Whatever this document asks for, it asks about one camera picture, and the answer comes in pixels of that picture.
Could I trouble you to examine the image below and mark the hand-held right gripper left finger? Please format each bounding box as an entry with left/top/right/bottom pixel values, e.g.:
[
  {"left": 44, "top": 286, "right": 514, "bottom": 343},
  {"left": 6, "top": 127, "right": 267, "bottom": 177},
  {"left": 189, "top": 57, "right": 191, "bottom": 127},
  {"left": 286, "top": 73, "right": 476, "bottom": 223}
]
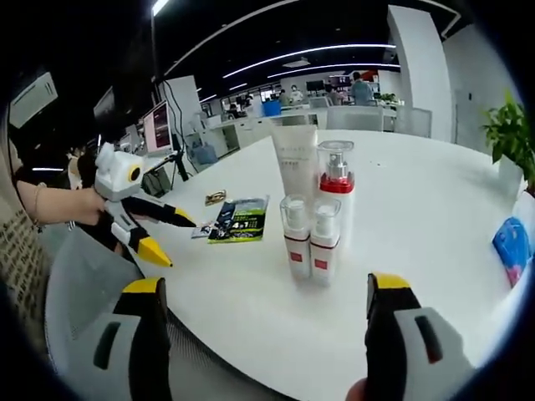
[{"left": 53, "top": 276, "right": 172, "bottom": 401}]

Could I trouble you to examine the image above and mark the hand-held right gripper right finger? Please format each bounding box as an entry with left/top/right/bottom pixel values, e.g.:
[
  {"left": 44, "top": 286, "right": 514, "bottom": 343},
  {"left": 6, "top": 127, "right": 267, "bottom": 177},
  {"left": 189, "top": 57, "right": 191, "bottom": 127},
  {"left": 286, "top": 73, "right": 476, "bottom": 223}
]
[{"left": 364, "top": 271, "right": 477, "bottom": 401}]

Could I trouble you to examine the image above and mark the small white blue-square skincare sachet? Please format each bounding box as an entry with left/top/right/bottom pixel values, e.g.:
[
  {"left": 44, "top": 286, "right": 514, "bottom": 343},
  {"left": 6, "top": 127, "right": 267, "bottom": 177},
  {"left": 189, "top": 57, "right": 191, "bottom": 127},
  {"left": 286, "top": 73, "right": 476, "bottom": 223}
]
[{"left": 191, "top": 223, "right": 218, "bottom": 240}]

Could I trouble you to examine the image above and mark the green black skincare sachet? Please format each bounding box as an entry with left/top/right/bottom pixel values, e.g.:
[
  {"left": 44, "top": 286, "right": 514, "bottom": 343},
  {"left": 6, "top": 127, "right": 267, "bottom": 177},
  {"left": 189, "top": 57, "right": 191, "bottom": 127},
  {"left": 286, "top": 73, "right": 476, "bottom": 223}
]
[{"left": 206, "top": 211, "right": 268, "bottom": 246}]

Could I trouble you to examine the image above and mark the small white skincare pump bottle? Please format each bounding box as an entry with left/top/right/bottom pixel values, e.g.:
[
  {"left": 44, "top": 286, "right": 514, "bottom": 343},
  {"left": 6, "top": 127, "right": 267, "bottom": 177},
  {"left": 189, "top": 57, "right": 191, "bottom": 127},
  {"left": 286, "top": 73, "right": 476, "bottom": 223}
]
[
  {"left": 308, "top": 196, "right": 343, "bottom": 287},
  {"left": 278, "top": 194, "right": 313, "bottom": 280}
]

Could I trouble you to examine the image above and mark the white skincare tube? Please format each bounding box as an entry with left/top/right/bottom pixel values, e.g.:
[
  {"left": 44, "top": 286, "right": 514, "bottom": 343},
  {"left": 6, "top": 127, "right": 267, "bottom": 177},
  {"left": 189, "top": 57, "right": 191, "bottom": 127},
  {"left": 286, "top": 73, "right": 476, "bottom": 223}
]
[{"left": 269, "top": 124, "right": 318, "bottom": 200}]

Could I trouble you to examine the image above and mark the red collar skincare pump bottle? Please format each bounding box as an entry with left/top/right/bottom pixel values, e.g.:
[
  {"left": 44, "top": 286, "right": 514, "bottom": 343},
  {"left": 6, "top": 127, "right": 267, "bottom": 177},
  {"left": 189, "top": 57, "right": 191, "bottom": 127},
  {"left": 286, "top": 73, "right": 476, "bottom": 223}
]
[{"left": 316, "top": 140, "right": 357, "bottom": 251}]

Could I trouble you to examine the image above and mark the person's left hand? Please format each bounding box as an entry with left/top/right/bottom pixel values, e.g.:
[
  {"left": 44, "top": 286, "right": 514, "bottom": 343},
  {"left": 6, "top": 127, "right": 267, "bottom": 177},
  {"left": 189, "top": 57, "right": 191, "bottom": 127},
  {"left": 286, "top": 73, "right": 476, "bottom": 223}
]
[{"left": 68, "top": 186, "right": 112, "bottom": 227}]

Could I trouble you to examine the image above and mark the person's right hand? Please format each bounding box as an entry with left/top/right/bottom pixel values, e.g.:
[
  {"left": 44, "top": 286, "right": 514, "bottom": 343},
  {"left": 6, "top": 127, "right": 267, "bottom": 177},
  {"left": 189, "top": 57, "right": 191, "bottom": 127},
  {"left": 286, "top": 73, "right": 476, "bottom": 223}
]
[{"left": 346, "top": 378, "right": 369, "bottom": 401}]

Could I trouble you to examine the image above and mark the grey backpack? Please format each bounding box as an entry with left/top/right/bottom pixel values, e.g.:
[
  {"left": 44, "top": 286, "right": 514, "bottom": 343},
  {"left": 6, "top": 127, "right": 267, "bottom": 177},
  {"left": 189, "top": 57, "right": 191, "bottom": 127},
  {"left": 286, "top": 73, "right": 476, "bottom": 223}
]
[{"left": 141, "top": 169, "right": 172, "bottom": 197}]

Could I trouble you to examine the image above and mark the black laptop stand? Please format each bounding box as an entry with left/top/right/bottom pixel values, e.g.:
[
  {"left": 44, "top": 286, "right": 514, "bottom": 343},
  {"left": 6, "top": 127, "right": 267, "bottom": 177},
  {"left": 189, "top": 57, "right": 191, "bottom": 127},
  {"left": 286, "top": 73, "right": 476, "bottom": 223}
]
[{"left": 171, "top": 150, "right": 191, "bottom": 181}]

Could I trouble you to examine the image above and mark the open laptop with pink screen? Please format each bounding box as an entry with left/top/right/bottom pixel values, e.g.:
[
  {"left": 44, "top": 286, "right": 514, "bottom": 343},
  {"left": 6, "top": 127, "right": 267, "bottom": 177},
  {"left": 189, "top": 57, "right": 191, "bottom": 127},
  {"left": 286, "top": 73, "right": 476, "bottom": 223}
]
[{"left": 140, "top": 101, "right": 187, "bottom": 168}]

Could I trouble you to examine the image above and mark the blue water jug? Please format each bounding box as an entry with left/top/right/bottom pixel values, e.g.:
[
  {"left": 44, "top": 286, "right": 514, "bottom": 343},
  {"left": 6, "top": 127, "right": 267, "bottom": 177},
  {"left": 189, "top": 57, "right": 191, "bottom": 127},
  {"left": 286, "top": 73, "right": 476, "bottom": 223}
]
[{"left": 192, "top": 141, "right": 217, "bottom": 165}]

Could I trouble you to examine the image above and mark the ceiling air conditioner unit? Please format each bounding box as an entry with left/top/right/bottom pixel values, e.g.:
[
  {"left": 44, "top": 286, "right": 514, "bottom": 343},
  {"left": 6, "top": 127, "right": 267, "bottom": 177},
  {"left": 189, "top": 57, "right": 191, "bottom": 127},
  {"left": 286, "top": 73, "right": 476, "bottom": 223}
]
[{"left": 8, "top": 71, "right": 59, "bottom": 129}]

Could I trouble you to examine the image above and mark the beige printed shirt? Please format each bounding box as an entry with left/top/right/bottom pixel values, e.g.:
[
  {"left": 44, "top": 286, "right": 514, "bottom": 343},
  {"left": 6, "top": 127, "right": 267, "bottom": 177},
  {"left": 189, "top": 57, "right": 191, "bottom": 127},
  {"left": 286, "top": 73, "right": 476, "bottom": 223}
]
[{"left": 0, "top": 124, "right": 55, "bottom": 331}]

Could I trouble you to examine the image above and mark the blue plastic packet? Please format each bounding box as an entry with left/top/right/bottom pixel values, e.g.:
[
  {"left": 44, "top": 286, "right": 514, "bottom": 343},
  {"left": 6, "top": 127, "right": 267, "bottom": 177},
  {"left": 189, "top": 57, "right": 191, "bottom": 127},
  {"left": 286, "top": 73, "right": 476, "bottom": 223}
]
[{"left": 492, "top": 216, "right": 534, "bottom": 289}]

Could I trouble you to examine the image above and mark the white mesh chair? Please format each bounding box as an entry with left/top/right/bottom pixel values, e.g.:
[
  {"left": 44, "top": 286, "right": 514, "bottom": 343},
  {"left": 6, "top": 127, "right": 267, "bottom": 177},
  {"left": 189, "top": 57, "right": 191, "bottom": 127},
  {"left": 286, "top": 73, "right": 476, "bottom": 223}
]
[{"left": 395, "top": 106, "right": 432, "bottom": 137}]

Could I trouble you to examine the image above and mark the green plant in white pot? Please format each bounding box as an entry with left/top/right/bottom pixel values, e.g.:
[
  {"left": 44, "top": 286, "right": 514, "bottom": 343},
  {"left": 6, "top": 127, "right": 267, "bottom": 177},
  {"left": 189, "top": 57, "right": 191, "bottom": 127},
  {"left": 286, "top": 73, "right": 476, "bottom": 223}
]
[{"left": 482, "top": 89, "right": 535, "bottom": 189}]

